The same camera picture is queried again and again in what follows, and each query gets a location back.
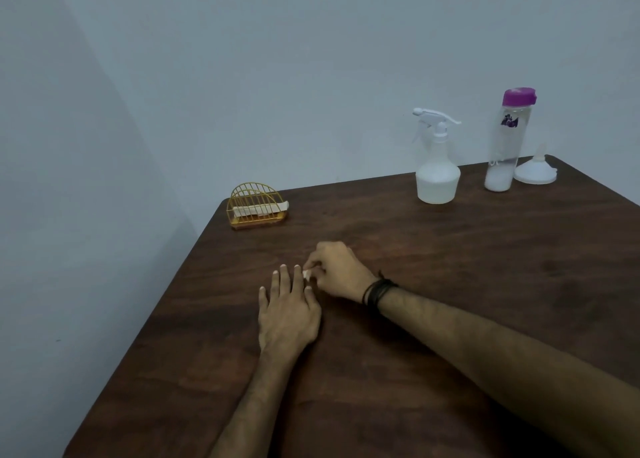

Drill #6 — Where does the white translucent spray bottle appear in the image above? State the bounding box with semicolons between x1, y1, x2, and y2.
415;133;461;205

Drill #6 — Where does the person's left forearm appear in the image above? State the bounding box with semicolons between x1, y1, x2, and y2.
209;347;301;458

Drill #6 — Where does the purple bottle cap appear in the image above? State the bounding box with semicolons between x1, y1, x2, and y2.
502;87;538;108

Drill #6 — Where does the person's left hand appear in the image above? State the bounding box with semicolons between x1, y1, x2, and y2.
257;264;323;359

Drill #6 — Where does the person's right forearm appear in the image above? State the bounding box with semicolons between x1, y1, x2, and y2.
381;287;640;458

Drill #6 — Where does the white spray trigger head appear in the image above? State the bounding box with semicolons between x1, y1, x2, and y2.
412;107;463;139

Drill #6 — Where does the person's right hand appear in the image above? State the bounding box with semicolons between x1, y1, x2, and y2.
302;241;379;303

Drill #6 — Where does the black cord wristband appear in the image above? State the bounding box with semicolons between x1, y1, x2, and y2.
361;271;399;315

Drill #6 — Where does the clear water bottle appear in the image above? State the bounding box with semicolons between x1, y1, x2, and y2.
483;103;533;193

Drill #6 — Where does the white plastic funnel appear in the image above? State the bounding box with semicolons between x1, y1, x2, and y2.
513;142;559;185

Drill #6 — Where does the gold wire napkin holder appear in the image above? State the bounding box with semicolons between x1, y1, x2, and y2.
226;182;290;231

